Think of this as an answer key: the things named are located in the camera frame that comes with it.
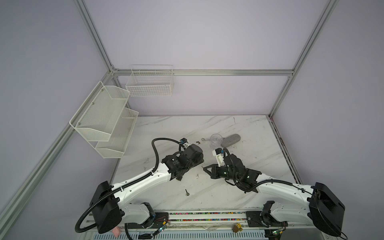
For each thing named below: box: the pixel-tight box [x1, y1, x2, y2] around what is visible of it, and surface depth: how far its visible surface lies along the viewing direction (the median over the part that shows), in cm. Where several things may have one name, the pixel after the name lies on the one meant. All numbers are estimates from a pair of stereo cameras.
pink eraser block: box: [112, 226, 121, 238], surface depth 70 cm
